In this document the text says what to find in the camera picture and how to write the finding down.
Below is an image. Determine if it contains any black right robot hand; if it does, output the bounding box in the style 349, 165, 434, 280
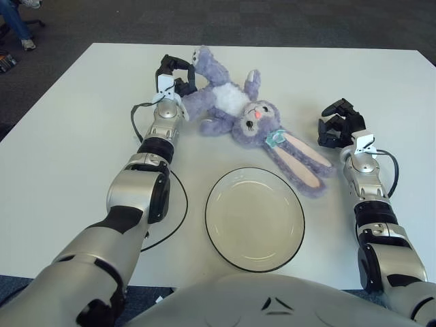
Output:
316, 98, 367, 149

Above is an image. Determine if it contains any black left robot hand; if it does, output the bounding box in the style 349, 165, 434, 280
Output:
155, 54, 198, 102

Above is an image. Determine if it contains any purple plush bunny doll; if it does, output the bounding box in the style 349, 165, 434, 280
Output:
182, 46, 337, 199

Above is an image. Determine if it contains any white plate with black rim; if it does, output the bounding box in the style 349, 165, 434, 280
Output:
205, 166, 306, 273

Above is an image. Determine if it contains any black chair wheel base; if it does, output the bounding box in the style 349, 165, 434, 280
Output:
0, 18, 47, 45

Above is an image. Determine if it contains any person in blue jeans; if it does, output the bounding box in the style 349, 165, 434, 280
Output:
0, 0, 44, 52

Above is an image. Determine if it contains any dark box with orange print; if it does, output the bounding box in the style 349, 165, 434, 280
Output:
0, 50, 18, 73

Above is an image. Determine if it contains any silver robot torso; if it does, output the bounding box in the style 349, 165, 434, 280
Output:
125, 272, 423, 327

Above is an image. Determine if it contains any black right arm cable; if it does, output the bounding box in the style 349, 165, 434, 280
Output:
374, 149, 399, 198

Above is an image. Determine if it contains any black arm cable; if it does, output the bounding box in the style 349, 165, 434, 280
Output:
374, 149, 399, 198
130, 102, 188, 253

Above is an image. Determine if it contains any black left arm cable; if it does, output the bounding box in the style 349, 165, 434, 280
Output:
130, 102, 188, 253

